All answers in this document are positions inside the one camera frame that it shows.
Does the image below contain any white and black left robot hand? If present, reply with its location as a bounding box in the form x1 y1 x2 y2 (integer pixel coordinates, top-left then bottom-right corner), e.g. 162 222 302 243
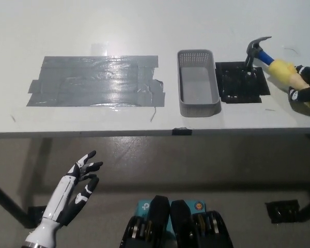
41 150 104 227

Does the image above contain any hammer with yellow cloth grip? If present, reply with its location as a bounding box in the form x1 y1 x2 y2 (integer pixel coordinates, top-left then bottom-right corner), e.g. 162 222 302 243
244 36 310 109

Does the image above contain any grey plastic perforated basket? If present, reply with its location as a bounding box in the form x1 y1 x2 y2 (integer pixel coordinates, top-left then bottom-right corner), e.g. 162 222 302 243
177 49 222 117

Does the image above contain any grey duct tape patch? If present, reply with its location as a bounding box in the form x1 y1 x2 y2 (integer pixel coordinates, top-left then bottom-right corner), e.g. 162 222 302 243
26 54 166 107

